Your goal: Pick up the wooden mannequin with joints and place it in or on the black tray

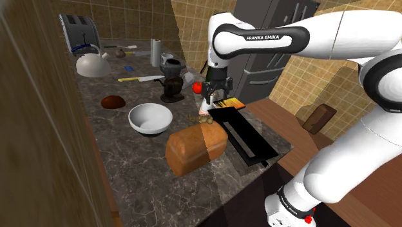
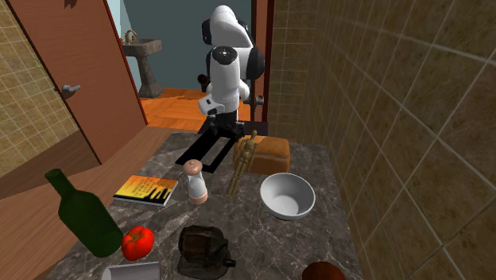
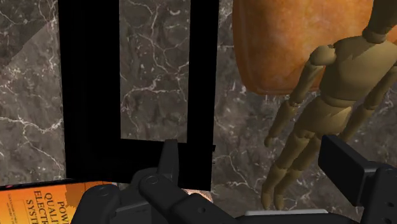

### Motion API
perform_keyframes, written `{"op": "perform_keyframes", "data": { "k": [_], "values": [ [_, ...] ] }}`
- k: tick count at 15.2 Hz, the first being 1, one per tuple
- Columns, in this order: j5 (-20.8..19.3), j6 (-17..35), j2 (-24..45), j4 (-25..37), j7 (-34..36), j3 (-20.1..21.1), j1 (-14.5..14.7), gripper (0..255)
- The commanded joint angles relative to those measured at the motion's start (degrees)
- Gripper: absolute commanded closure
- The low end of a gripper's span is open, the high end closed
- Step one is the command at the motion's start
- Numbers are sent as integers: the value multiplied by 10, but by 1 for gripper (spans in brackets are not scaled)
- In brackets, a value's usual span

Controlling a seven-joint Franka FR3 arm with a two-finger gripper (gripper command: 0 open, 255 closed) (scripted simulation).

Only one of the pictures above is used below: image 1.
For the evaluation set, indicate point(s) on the white and pink bottle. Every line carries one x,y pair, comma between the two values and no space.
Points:
204,107

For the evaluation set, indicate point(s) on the dark grey refrigerator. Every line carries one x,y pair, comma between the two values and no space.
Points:
260,72

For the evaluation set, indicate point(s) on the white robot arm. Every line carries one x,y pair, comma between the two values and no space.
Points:
329,176

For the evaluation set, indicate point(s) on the brown potato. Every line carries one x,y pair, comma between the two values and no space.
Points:
120,53

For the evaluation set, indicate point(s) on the orange and black book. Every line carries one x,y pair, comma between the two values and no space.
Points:
234,103

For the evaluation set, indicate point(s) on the red tomato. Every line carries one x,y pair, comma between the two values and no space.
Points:
197,87

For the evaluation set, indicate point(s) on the white cup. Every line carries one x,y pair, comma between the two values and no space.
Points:
166,58

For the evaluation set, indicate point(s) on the brown bread loaf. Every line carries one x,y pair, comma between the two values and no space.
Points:
191,147

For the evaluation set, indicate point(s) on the grey toaster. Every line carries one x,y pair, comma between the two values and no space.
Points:
80,34

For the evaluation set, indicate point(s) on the white kettle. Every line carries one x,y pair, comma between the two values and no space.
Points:
92,66

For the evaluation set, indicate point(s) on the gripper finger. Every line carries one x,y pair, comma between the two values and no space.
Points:
226,89
206,94

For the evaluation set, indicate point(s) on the blue flat sponge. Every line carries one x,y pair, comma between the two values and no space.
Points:
129,68

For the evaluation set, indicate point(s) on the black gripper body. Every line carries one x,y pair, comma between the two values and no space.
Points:
216,75

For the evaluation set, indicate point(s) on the white paper towel roll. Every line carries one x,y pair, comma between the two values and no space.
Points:
155,53

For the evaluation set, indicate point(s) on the clear drinking glass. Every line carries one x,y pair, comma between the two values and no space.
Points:
189,78

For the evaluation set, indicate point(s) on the brown wooden table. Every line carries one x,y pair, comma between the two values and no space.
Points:
282,125

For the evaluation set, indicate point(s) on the dark robot stand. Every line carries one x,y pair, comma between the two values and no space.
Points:
245,201

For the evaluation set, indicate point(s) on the white bowl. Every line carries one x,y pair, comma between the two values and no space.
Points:
150,118

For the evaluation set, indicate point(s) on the black coffee grinder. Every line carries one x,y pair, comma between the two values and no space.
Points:
172,85

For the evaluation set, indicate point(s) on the brown ginger root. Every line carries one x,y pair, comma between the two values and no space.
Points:
201,119

